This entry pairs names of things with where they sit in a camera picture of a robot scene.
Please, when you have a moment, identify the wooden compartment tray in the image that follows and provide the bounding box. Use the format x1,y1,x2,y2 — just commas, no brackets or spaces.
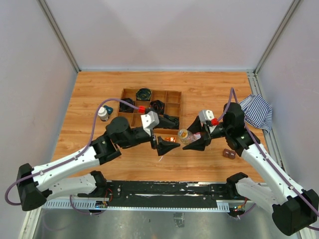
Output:
120,88,182,135

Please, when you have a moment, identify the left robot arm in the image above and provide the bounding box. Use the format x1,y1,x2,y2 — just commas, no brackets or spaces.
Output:
16,111,180,211

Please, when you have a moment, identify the black red coiled cable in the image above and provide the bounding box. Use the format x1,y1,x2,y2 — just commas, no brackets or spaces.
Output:
149,99,165,115

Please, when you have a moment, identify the black coiled cable right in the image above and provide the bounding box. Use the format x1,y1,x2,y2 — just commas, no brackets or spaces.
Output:
163,114,180,129

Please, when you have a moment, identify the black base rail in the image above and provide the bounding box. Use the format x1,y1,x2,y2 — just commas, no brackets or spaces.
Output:
75,180,248,211

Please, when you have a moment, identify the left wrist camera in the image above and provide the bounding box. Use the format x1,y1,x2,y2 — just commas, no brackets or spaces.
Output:
141,111,160,136

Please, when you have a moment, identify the pink pill organizer box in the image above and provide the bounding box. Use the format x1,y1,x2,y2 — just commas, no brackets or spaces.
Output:
194,133,201,139

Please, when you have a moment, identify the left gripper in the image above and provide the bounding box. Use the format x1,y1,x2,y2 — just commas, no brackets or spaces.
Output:
118,115,181,155

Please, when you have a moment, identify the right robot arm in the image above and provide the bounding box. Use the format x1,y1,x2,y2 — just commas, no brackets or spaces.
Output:
184,102,319,236

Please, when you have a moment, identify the striped cloth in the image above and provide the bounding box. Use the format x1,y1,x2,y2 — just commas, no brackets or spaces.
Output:
239,94,273,133

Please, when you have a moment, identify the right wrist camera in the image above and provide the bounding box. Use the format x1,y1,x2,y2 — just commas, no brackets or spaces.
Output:
198,110,215,124

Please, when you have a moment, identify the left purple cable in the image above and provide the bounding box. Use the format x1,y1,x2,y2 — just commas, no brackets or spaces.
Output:
4,98,146,216

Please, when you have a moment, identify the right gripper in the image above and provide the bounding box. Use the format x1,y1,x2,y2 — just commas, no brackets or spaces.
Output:
179,116,231,151

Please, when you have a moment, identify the purple cable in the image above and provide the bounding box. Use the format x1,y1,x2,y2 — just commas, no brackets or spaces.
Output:
4,98,146,216
210,87,319,231

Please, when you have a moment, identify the white cap pill bottle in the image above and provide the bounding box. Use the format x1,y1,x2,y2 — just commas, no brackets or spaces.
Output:
97,107,109,121

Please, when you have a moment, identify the orange pill box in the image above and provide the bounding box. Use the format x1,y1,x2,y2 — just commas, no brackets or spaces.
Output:
164,136,176,142

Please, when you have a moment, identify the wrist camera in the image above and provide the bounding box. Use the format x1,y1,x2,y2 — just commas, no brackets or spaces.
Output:
198,110,215,124
141,111,160,136

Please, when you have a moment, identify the brown pill box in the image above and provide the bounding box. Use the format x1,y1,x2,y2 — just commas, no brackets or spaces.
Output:
222,148,236,159

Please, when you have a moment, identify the black green coiled cable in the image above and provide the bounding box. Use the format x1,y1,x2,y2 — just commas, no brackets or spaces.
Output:
136,87,153,101

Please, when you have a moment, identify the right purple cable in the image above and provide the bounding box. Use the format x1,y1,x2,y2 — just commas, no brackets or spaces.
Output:
210,87,319,231

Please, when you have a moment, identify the black coiled cable left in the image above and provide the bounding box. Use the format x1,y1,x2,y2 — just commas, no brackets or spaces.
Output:
118,97,136,112

